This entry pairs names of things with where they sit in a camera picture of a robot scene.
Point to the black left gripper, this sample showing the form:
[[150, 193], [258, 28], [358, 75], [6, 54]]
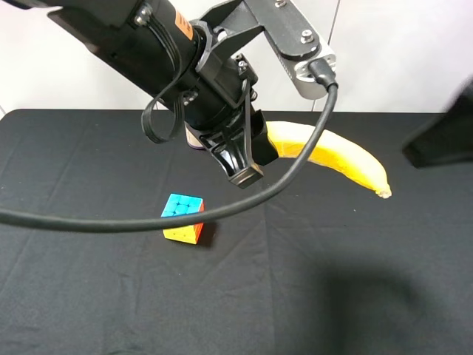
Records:
[[207, 89]]

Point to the yellow banana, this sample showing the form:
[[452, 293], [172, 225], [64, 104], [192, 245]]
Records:
[[332, 151]]

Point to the blurred black right robot arm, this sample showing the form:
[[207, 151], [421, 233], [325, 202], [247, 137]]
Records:
[[447, 139]]

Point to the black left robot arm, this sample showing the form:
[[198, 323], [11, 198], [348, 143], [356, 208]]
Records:
[[138, 40]]

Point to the purple capped cardboard cylinder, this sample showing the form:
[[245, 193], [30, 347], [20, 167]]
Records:
[[192, 141]]

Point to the black tablecloth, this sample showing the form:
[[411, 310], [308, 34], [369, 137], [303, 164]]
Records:
[[326, 267]]

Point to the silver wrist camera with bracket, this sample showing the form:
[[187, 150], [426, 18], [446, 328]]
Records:
[[229, 26]]

